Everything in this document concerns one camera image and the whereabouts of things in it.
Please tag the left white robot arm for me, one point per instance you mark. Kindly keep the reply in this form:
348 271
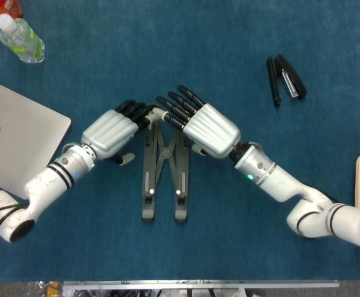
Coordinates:
50 182

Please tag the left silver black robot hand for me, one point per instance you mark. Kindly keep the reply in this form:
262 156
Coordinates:
109 133

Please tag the red lidded canister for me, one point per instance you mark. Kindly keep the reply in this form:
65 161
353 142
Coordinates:
10 6

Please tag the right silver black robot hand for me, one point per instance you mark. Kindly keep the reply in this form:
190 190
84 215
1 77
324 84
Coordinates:
212 130

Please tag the aluminium frame rail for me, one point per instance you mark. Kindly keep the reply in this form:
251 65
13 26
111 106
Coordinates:
198 283

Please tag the black stapler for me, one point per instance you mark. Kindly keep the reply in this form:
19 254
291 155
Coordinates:
291 74

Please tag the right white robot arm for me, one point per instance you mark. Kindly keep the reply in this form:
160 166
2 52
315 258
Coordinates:
276 182

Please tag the clear green-label water bottle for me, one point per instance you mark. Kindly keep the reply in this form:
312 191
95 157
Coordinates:
19 37

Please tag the silver laptop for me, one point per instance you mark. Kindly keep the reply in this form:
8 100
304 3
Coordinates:
13 139

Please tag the black folding laptop stand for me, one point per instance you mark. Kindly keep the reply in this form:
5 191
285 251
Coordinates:
166 151

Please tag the blue felt table cloth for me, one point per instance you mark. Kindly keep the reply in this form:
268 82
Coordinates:
121 62

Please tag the clear plastic wrap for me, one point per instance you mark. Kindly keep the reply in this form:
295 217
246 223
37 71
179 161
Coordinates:
37 289

